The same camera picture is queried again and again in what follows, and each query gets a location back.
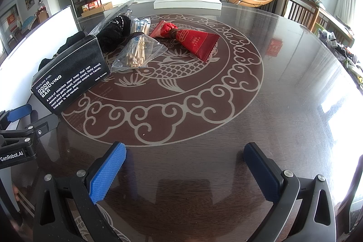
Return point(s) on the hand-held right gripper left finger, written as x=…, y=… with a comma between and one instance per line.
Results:
x=109, y=171

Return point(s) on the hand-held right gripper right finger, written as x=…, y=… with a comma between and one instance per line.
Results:
x=263, y=171

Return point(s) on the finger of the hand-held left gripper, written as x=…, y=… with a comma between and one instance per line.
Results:
x=42, y=127
x=18, y=114

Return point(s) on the black printed cardboard box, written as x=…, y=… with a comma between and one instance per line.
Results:
x=71, y=66

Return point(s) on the dark cloth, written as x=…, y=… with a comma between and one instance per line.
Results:
x=71, y=39

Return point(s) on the blue patterned cloth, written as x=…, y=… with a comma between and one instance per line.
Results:
x=28, y=22

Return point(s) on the red door decoration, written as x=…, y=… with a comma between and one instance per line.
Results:
x=11, y=19

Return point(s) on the large water bottle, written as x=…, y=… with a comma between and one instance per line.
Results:
x=41, y=7

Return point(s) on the clear bag of wooden sticks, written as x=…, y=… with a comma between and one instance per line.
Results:
x=139, y=52

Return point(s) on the red and orange packets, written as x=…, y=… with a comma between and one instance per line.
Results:
x=92, y=5

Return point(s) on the brown cardboard box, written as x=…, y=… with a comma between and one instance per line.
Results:
x=102, y=8

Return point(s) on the clear plastic bag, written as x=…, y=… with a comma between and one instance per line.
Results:
x=113, y=14

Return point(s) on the pack of white cotton swabs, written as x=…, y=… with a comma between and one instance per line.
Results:
x=140, y=25

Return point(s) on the red plastic packet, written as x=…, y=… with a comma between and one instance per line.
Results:
x=192, y=41

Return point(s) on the cluttered wooden sideboard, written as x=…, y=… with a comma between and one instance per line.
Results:
x=334, y=29

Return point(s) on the wooden chair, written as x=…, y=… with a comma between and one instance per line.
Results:
x=300, y=8

